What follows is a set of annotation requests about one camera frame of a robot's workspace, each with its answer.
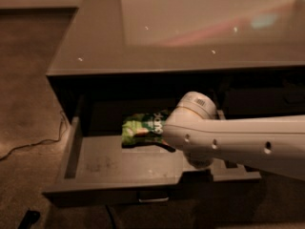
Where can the dark drawer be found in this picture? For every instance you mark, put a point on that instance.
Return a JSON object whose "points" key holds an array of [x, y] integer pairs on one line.
{"points": [[96, 169], [250, 99]]}

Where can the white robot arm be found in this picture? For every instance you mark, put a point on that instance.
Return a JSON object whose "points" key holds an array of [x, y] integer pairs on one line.
{"points": [[271, 144]]}

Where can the dark drawer cabinet glass top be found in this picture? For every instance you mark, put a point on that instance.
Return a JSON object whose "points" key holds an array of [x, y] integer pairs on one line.
{"points": [[147, 49]]}

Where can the green snack bag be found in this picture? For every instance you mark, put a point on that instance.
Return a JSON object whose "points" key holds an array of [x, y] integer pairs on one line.
{"points": [[145, 130]]}

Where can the black object on floor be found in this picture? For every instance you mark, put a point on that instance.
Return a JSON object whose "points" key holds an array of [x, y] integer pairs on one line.
{"points": [[30, 218]]}

